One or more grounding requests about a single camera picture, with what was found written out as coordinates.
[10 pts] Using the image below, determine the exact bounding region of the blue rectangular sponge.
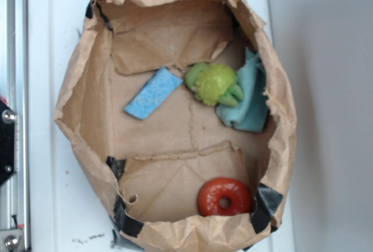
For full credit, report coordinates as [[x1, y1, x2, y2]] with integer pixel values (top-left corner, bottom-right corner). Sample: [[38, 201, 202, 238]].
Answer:
[[124, 68, 183, 120]]

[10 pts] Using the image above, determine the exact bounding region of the green turtle toy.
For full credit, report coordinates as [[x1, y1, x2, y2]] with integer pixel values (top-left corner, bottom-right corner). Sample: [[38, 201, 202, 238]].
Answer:
[[184, 62, 244, 107]]

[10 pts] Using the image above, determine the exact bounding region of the teal cloth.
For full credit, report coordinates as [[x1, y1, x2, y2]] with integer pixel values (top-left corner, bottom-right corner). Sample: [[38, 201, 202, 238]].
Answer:
[[216, 49, 269, 133]]

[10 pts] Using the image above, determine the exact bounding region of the brown paper bag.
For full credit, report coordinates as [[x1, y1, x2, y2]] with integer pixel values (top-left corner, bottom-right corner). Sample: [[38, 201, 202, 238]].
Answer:
[[55, 0, 297, 251]]

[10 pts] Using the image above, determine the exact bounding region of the white plastic tray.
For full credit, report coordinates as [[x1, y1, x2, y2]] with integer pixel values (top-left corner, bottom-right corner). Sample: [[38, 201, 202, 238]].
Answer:
[[27, 0, 138, 251]]

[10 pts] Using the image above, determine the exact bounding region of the red ring donut toy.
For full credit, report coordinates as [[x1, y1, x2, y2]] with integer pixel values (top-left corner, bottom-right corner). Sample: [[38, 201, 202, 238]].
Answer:
[[198, 177, 251, 216]]

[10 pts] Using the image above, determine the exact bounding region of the black corner bracket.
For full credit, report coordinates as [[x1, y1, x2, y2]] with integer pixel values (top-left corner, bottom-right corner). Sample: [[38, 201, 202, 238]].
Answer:
[[0, 96, 16, 186]]

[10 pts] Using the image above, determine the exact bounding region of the aluminium frame rail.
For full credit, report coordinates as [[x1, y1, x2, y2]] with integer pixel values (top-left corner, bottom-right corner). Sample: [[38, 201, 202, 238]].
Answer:
[[1, 0, 31, 251]]

